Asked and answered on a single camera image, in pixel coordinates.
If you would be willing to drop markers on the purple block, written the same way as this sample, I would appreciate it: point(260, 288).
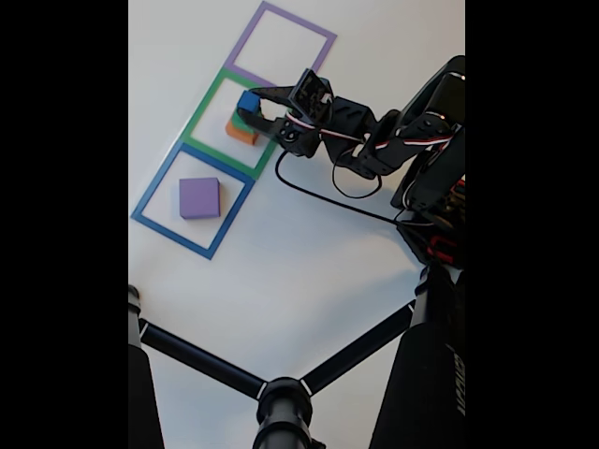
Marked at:
point(199, 197)

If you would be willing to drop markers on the orange block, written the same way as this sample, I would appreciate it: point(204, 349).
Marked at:
point(243, 134)

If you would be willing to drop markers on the purple square frame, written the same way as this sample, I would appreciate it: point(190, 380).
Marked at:
point(318, 51)

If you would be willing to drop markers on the black red table clamp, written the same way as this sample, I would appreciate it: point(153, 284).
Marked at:
point(440, 248)

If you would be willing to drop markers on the blue square frame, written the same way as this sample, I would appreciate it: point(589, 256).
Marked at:
point(187, 238)

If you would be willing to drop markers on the green block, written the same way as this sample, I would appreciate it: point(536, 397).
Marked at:
point(241, 122)

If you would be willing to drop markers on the small blue cube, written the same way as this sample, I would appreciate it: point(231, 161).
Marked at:
point(248, 102)

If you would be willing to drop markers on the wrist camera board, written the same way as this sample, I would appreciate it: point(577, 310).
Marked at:
point(311, 100)

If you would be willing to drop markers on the green square frame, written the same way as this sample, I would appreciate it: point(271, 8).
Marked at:
point(199, 105)

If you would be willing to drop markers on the black camera tripod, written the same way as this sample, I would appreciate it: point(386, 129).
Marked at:
point(281, 397)

